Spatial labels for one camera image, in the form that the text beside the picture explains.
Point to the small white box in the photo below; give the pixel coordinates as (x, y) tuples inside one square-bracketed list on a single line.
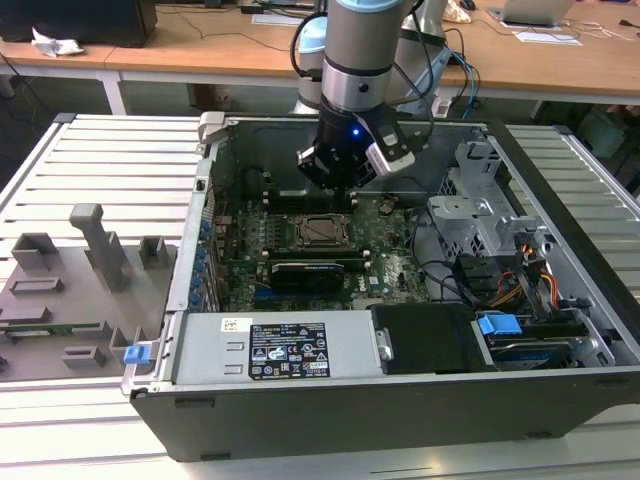
[(441, 106)]

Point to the black open PC case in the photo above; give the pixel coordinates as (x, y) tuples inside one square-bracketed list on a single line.
[(350, 415)]

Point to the grey parts rack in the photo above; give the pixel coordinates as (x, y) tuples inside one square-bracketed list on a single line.
[(60, 300)]

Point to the black plastic bay cover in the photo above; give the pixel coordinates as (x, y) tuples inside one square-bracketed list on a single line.
[(425, 340)]

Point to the black disk bay bracket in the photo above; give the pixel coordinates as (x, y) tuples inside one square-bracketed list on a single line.
[(477, 277)]

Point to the white paper sheet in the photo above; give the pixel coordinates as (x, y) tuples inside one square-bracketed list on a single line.
[(547, 38)]

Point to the CPU socket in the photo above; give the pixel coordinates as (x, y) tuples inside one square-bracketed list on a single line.
[(296, 246)]

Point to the crumpled white paper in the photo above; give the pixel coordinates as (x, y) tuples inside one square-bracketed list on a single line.
[(55, 44)]

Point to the CPU with silver lid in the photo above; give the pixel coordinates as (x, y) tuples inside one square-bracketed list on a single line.
[(325, 229)]

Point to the black graphics card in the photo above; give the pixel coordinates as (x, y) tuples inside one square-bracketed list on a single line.
[(307, 277)]

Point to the blue disk carrier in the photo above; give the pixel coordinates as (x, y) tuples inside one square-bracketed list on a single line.
[(497, 327)]

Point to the green bag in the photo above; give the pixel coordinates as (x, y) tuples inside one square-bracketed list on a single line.
[(602, 132)]

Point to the black computer box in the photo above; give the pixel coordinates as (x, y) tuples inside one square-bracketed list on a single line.
[(75, 20)]

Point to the blue case latch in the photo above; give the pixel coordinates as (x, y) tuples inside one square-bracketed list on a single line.
[(136, 356)]

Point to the green motherboard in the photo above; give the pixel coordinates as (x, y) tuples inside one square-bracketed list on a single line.
[(390, 270)]

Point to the white seashell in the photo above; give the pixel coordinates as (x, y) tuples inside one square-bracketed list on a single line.
[(457, 12)]

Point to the round coin battery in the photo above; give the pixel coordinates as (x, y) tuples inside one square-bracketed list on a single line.
[(386, 206)]

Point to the silver laptop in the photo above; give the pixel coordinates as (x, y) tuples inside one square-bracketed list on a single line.
[(535, 11)]

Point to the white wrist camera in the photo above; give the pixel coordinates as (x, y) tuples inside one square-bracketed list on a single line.
[(390, 157)]

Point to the hard disk with blue label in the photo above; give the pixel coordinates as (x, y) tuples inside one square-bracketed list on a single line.
[(530, 357)]

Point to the grey power supply unit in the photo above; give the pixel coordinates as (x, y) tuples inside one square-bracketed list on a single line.
[(210, 350)]

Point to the blue expansion slot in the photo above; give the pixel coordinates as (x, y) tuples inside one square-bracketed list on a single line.
[(267, 301)]

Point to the silver chipset heatsink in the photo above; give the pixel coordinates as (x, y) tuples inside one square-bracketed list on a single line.
[(394, 272)]

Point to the green RAM stick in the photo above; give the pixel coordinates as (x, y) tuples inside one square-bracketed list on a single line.
[(75, 327)]

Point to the silver metal drive cage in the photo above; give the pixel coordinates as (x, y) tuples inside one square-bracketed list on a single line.
[(465, 220)]

